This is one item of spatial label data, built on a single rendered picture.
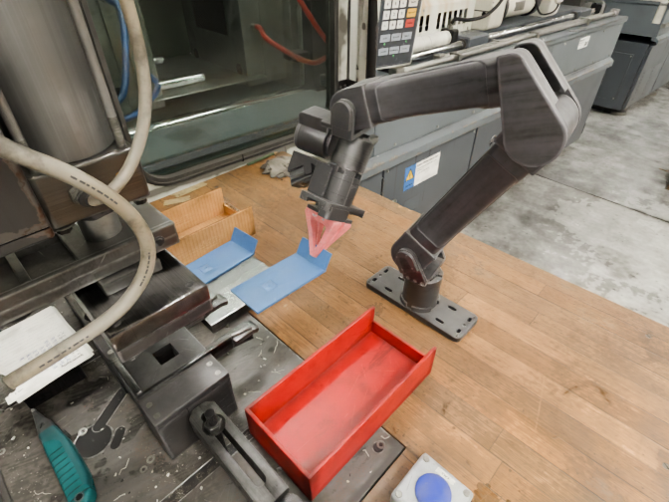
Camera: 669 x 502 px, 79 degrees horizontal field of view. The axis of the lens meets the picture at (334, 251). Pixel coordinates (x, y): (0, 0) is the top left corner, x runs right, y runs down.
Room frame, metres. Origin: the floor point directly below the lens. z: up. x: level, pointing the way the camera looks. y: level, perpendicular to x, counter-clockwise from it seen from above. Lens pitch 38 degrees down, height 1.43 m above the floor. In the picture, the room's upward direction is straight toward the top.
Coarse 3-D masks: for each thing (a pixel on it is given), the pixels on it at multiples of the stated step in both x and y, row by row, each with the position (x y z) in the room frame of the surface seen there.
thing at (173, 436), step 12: (168, 360) 0.38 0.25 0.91; (120, 384) 0.34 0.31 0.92; (228, 384) 0.31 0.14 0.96; (132, 396) 0.29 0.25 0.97; (204, 396) 0.28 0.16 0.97; (216, 396) 0.29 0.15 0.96; (228, 396) 0.30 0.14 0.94; (192, 408) 0.27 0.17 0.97; (228, 408) 0.30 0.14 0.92; (180, 420) 0.26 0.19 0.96; (156, 432) 0.25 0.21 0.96; (168, 432) 0.25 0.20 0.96; (180, 432) 0.26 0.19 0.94; (192, 432) 0.26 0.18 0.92; (168, 444) 0.24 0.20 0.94; (180, 444) 0.25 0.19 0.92; (192, 444) 0.26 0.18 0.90
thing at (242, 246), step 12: (240, 240) 0.66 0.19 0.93; (252, 240) 0.65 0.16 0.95; (216, 252) 0.64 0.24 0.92; (228, 252) 0.64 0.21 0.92; (240, 252) 0.64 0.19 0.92; (252, 252) 0.63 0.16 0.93; (192, 264) 0.60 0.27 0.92; (204, 264) 0.60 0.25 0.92; (216, 264) 0.60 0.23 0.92; (228, 264) 0.60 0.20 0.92; (204, 276) 0.56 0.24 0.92; (216, 276) 0.56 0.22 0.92
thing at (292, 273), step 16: (304, 240) 0.56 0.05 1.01; (304, 256) 0.54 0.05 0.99; (320, 256) 0.52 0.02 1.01; (272, 272) 0.50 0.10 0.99; (288, 272) 0.50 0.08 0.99; (304, 272) 0.50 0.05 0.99; (320, 272) 0.50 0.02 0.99; (240, 288) 0.46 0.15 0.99; (256, 288) 0.46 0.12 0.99; (288, 288) 0.46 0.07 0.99; (256, 304) 0.42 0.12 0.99; (272, 304) 0.43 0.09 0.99
